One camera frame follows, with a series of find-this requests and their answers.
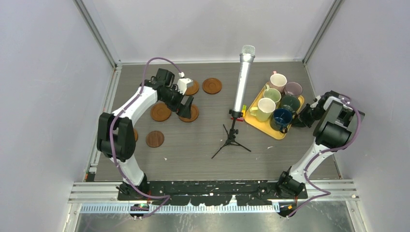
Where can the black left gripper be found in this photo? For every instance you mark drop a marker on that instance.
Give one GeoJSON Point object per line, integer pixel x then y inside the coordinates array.
{"type": "Point", "coordinates": [183, 110]}

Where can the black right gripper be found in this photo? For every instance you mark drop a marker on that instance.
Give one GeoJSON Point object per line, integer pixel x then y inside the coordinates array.
{"type": "Point", "coordinates": [302, 118]}

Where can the brown wooden coaster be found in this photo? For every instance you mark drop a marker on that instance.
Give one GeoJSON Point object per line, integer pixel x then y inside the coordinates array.
{"type": "Point", "coordinates": [212, 86]}
{"type": "Point", "coordinates": [193, 89]}
{"type": "Point", "coordinates": [194, 113]}
{"type": "Point", "coordinates": [160, 112]}
{"type": "Point", "coordinates": [135, 135]}

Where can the dark walnut wooden coaster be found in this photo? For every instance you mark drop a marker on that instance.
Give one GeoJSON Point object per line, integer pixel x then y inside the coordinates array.
{"type": "Point", "coordinates": [155, 139]}

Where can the cream yellow mug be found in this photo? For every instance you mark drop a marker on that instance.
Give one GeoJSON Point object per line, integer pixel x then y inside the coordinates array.
{"type": "Point", "coordinates": [264, 109]}

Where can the yellow tray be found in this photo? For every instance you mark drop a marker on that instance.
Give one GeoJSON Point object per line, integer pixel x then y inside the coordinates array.
{"type": "Point", "coordinates": [265, 126]}

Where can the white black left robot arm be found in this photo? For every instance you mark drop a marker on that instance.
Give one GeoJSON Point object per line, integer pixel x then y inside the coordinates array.
{"type": "Point", "coordinates": [116, 136]}

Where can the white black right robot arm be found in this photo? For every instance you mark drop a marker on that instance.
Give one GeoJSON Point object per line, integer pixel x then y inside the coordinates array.
{"type": "Point", "coordinates": [338, 126]}

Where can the dark green mug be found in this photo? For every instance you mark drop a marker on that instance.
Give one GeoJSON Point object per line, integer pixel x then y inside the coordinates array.
{"type": "Point", "coordinates": [290, 103]}

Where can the dark blue mug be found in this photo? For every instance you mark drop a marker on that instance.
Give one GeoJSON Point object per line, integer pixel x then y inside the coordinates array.
{"type": "Point", "coordinates": [280, 120]}

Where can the mauve purple mug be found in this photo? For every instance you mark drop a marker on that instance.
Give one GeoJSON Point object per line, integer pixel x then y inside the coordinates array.
{"type": "Point", "coordinates": [293, 89]}

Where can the light green mug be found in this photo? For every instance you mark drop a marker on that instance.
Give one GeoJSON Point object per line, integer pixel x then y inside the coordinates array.
{"type": "Point", "coordinates": [272, 94]}

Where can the pink cream mug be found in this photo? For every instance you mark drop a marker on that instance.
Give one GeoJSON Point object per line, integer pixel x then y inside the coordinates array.
{"type": "Point", "coordinates": [277, 81]}

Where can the black microphone tripod stand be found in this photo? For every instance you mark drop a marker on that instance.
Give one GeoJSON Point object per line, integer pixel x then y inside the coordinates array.
{"type": "Point", "coordinates": [232, 132]}

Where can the colourful toy brick block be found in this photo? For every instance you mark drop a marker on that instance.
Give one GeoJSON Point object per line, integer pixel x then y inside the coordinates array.
{"type": "Point", "coordinates": [244, 110]}

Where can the silver microphone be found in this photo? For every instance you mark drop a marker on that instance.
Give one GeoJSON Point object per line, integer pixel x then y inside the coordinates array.
{"type": "Point", "coordinates": [246, 58]}

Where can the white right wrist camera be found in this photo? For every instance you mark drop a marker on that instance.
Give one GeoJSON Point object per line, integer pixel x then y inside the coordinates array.
{"type": "Point", "coordinates": [318, 102]}

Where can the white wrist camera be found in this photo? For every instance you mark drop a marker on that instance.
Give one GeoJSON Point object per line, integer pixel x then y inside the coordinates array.
{"type": "Point", "coordinates": [318, 102]}
{"type": "Point", "coordinates": [183, 83]}

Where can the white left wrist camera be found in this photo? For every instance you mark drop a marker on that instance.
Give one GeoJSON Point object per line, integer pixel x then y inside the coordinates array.
{"type": "Point", "coordinates": [183, 83]}

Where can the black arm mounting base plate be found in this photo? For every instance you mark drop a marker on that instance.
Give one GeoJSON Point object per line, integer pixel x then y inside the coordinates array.
{"type": "Point", "coordinates": [209, 193]}

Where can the aluminium front rail frame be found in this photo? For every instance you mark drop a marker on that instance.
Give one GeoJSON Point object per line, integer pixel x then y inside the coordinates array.
{"type": "Point", "coordinates": [101, 197]}

